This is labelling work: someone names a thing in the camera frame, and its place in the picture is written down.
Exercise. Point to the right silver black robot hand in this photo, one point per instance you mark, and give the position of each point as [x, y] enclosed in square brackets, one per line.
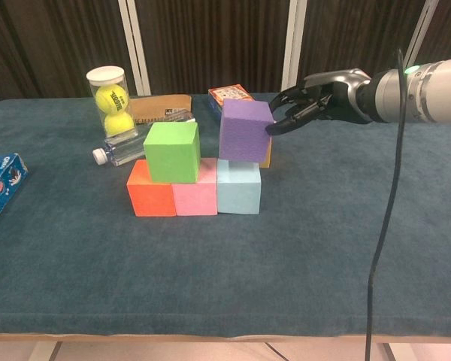
[338, 86]

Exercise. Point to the clear tennis ball tube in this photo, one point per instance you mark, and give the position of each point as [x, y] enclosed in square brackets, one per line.
[105, 75]

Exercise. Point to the yellow foam cube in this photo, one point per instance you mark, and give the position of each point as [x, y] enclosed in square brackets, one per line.
[267, 158]

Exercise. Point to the orange blue cracker box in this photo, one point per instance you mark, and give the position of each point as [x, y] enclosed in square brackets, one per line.
[225, 93]

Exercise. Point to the yellow tennis ball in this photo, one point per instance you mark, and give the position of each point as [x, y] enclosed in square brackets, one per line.
[111, 98]
[118, 125]

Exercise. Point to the green foam cube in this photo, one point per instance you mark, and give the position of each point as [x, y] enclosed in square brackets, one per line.
[171, 154]

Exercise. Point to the light blue foam cube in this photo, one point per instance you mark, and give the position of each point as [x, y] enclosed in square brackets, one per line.
[238, 192]

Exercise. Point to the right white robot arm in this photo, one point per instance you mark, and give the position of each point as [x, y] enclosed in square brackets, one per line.
[432, 94]

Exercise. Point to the blue Oreo cookie box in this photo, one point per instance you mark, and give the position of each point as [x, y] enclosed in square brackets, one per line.
[0, 188]

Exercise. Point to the orange foam cube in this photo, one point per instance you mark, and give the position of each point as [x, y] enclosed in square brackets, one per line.
[150, 199]

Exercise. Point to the white metal frame post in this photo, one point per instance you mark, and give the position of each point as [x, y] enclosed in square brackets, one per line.
[417, 34]
[293, 45]
[137, 45]

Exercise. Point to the pink foam cube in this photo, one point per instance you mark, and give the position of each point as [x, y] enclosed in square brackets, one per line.
[195, 199]

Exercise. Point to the clear plastic water bottle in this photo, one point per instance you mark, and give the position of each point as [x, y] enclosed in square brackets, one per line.
[124, 150]

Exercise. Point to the teal table cloth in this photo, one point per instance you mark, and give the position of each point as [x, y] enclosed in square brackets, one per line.
[225, 308]

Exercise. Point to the purple foam cube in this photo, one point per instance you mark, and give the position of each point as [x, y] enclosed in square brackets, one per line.
[246, 131]

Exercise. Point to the brown cardboard packet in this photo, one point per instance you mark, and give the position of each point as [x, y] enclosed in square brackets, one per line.
[158, 105]

